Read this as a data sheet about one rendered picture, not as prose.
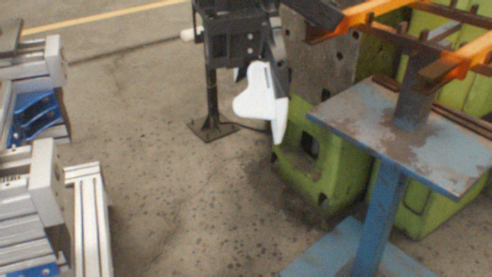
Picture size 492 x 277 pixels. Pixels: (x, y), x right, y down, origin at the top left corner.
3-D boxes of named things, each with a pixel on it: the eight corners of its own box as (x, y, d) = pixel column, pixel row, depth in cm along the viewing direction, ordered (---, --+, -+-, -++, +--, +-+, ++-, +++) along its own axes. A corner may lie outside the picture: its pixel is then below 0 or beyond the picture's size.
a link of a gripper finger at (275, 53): (263, 102, 46) (250, 26, 46) (278, 100, 46) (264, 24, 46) (278, 98, 41) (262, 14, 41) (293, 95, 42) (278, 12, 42)
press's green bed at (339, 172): (326, 223, 158) (344, 124, 130) (267, 171, 182) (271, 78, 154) (414, 168, 184) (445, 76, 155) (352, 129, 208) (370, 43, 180)
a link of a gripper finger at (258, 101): (237, 152, 45) (221, 69, 45) (286, 141, 46) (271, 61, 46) (244, 152, 42) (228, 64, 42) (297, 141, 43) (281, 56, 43)
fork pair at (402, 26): (422, 42, 75) (425, 32, 74) (395, 33, 79) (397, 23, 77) (476, 13, 87) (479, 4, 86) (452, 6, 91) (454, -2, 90)
